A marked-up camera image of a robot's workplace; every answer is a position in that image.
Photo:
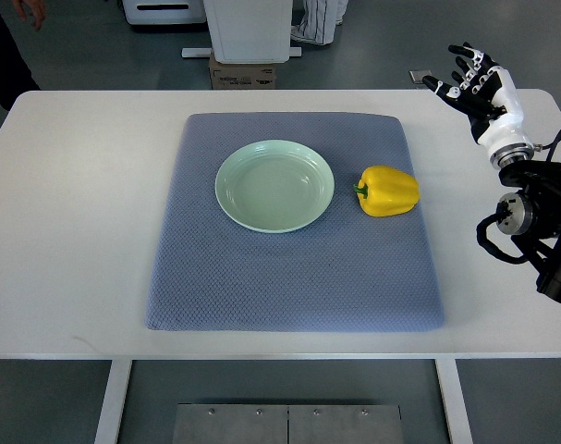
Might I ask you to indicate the grey floor socket plate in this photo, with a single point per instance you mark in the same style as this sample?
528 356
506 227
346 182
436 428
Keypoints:
417 75

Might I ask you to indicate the cardboard box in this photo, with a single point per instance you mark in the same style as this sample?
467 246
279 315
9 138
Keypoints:
226 76

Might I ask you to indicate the left white table leg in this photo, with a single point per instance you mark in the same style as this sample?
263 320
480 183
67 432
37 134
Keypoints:
114 401

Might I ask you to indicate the light green plate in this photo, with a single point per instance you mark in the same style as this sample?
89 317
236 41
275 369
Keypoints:
274 186

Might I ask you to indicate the yellow bell pepper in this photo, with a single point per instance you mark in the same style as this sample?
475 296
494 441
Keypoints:
386 191

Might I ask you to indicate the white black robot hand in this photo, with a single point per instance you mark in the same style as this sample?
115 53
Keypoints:
484 91

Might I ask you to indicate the metal base plate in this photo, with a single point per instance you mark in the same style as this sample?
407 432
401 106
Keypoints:
293 423

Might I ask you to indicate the person in dark clothes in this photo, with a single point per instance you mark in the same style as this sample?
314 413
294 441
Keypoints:
15 75

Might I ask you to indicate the white cabinet with slot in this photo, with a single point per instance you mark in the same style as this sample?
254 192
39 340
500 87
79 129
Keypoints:
166 12

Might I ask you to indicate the white pedestal machine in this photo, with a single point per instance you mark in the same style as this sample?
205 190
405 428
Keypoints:
248 32

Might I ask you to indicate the right white table leg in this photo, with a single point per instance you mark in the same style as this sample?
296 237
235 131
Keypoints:
457 420

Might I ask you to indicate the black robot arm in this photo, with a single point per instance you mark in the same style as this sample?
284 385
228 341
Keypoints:
531 215

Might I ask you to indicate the blue textured mat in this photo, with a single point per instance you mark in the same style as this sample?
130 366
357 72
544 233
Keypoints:
345 272

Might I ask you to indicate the person in striped trousers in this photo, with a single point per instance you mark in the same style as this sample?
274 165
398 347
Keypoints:
319 21

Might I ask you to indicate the white table leg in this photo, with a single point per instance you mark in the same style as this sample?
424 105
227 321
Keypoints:
457 420
114 401

